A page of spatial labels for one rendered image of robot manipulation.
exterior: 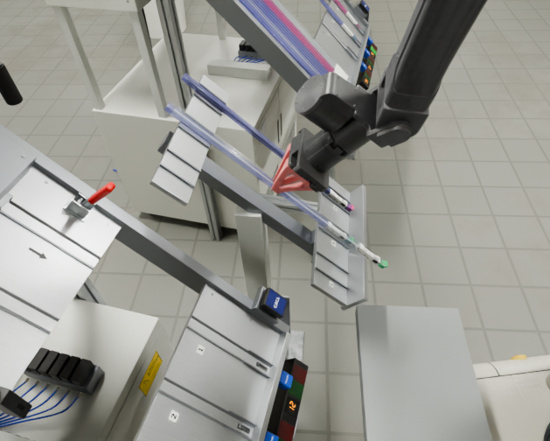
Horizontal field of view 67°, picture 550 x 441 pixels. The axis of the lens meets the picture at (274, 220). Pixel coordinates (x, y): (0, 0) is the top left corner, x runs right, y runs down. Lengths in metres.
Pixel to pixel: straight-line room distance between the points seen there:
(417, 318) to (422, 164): 1.45
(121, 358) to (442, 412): 0.69
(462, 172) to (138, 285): 1.71
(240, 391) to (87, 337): 0.44
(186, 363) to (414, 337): 0.53
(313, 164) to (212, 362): 0.38
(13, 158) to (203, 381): 0.44
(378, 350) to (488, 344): 0.86
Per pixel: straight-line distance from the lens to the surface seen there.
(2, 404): 0.48
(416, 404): 0.97
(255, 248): 1.00
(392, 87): 0.53
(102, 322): 1.08
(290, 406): 0.87
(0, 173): 0.65
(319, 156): 0.64
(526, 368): 1.47
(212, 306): 0.78
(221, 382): 0.77
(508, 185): 2.42
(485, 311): 1.88
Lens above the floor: 1.49
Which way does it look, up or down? 48 degrees down
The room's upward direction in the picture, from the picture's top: 3 degrees counter-clockwise
